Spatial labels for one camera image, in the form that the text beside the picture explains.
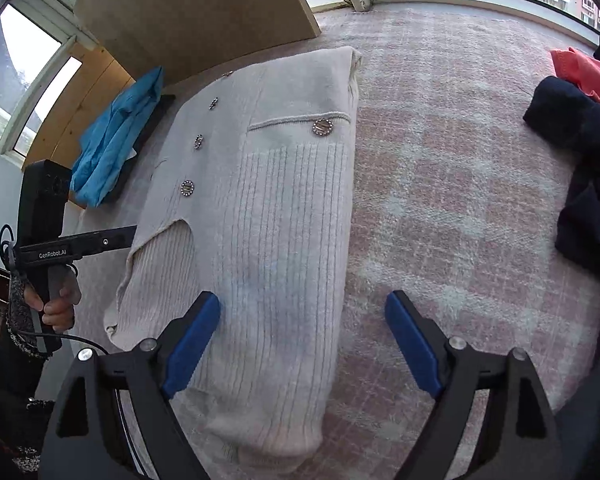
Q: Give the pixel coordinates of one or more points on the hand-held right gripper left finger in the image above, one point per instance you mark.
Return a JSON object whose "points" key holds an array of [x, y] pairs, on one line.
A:
{"points": [[190, 345]]}

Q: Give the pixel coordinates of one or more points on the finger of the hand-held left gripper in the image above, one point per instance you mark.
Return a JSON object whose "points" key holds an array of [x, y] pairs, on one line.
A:
{"points": [[117, 238]]}

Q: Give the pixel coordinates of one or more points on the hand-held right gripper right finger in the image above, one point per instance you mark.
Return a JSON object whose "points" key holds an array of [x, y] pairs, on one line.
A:
{"points": [[412, 345]]}

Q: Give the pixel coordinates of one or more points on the cream ribbed cardigan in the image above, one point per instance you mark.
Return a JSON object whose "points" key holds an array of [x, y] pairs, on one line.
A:
{"points": [[280, 235]]}

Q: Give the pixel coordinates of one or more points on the person's left forearm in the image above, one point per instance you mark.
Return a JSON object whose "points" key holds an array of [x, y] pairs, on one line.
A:
{"points": [[10, 360]]}

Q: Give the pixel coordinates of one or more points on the person's left hand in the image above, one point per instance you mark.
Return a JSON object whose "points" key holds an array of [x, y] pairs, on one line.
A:
{"points": [[60, 310]]}

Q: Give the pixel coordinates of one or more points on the blue striped folded garment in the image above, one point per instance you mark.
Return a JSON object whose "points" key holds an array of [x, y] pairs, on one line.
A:
{"points": [[115, 145]]}

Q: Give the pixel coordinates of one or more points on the pine plank panel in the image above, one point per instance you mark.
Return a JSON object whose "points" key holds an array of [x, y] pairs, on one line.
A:
{"points": [[80, 105]]}

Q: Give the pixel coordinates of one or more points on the black folded garment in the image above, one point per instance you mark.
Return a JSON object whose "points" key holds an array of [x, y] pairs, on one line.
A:
{"points": [[152, 120]]}

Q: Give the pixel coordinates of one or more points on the pink plaid blanket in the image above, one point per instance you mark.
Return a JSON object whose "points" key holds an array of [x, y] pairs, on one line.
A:
{"points": [[430, 185]]}

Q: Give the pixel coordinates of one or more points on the person's black tweed jacket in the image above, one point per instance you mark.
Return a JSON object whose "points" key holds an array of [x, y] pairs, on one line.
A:
{"points": [[10, 445]]}

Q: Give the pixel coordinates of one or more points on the light plywood board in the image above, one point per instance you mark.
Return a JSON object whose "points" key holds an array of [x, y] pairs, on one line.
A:
{"points": [[195, 10]]}

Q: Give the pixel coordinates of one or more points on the navy garment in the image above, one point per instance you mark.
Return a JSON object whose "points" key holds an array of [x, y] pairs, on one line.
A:
{"points": [[580, 160]]}

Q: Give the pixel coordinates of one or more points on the pink garment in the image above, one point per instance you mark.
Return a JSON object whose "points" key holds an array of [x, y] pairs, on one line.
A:
{"points": [[585, 75]]}

